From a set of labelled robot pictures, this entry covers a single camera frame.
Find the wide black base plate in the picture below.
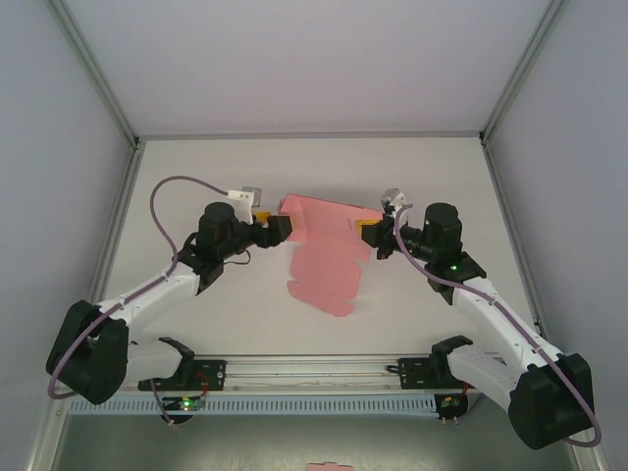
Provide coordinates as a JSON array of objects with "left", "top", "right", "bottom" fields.
[{"left": 397, "top": 357, "right": 472, "bottom": 392}]

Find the aluminium frame post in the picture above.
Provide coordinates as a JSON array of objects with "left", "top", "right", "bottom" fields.
[
  {"left": 48, "top": 0, "right": 143, "bottom": 148},
  {"left": 479, "top": 0, "right": 573, "bottom": 148}
]

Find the aluminium frame crossbar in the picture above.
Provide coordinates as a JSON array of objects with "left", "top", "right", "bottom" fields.
[{"left": 134, "top": 129, "right": 485, "bottom": 140}]

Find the white slotted cable tray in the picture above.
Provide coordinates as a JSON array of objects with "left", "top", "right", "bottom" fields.
[{"left": 68, "top": 395, "right": 440, "bottom": 418}]

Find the aluminium table side rail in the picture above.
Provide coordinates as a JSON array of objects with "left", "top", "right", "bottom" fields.
[
  {"left": 480, "top": 140, "right": 544, "bottom": 340},
  {"left": 78, "top": 141, "right": 146, "bottom": 315}
]

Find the small black base plate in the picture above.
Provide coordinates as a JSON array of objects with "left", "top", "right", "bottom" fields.
[{"left": 192, "top": 359, "right": 229, "bottom": 393}]

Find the pink paper box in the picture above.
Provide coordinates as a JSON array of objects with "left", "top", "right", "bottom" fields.
[{"left": 278, "top": 193, "right": 384, "bottom": 319}]

